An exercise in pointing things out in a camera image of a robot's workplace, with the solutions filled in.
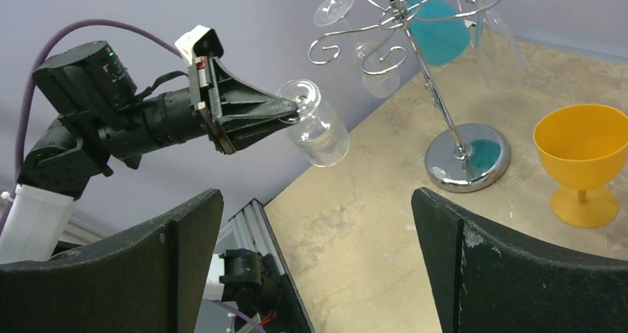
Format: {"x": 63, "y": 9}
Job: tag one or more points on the blue plastic wine glass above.
{"x": 440, "y": 42}

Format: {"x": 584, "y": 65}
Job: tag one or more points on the clear tumbler glass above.
{"x": 317, "y": 130}

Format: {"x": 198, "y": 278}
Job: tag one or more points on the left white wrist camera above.
{"x": 200, "y": 41}

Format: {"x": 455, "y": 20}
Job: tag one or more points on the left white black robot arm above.
{"x": 102, "y": 116}

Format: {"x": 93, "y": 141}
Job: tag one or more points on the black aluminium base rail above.
{"x": 249, "y": 287}

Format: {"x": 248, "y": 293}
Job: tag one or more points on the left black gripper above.
{"x": 248, "y": 114}

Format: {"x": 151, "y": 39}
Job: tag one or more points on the silver wire wine glass rack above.
{"x": 467, "y": 157}

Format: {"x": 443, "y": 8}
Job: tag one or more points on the clear champagne flute glass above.
{"x": 498, "y": 54}

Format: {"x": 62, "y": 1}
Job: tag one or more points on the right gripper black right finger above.
{"x": 487, "y": 277}

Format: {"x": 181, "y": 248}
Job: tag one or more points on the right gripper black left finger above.
{"x": 148, "y": 278}

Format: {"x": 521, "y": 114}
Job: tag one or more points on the orange plastic wine glass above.
{"x": 583, "y": 147}

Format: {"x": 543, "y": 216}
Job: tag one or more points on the clear wine glass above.
{"x": 364, "y": 53}

